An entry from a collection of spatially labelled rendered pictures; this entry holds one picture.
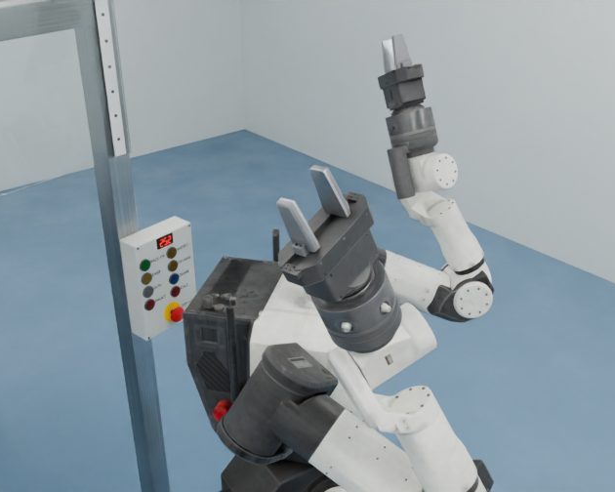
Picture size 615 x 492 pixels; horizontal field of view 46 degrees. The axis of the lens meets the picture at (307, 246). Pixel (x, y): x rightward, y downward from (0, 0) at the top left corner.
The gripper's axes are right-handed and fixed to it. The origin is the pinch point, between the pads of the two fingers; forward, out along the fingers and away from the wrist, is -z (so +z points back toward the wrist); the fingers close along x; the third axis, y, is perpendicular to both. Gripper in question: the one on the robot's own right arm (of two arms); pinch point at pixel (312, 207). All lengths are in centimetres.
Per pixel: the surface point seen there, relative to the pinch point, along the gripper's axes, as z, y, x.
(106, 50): 4, -88, 31
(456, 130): 194, -190, 251
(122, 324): 64, -101, 3
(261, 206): 204, -288, 166
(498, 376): 210, -89, 113
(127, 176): 30, -93, 22
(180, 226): 48, -90, 25
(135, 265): 47, -90, 11
